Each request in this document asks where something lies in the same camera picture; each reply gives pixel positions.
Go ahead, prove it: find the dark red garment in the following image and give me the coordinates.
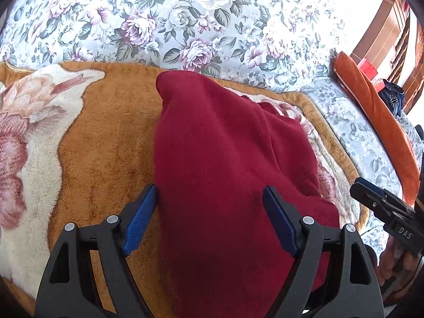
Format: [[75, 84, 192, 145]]
[[154, 71, 339, 317]]

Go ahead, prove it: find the person's right hand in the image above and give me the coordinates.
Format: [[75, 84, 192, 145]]
[[375, 236, 420, 292]]

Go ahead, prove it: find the orange velvet cushion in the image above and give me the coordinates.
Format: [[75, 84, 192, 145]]
[[333, 52, 420, 205]]

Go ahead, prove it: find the dark blue cloth item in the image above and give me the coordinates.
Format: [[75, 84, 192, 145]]
[[378, 79, 405, 117]]

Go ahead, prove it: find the red box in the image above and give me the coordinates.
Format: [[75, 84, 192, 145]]
[[358, 58, 385, 93]]

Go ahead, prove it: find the plush floral orange-bordered blanket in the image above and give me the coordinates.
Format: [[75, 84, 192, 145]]
[[1, 62, 369, 317]]

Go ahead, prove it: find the wooden headboard furniture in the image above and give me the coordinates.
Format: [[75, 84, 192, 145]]
[[351, 0, 423, 113]]

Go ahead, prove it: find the floral bed sheet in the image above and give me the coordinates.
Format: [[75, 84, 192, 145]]
[[0, 0, 424, 259]]

